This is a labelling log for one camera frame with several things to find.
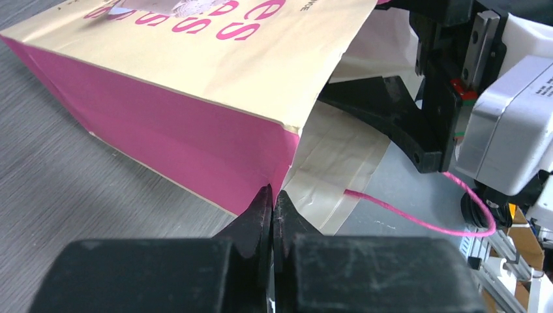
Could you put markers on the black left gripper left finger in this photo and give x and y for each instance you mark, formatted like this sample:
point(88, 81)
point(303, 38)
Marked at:
point(228, 272)

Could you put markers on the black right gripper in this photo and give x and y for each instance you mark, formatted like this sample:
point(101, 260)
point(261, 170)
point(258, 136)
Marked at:
point(468, 36)

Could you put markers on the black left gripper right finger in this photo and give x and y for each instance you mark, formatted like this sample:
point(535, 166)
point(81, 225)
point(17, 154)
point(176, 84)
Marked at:
point(320, 273)

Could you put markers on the pink paper gift bag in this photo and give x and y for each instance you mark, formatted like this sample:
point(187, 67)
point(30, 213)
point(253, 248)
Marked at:
point(223, 97)

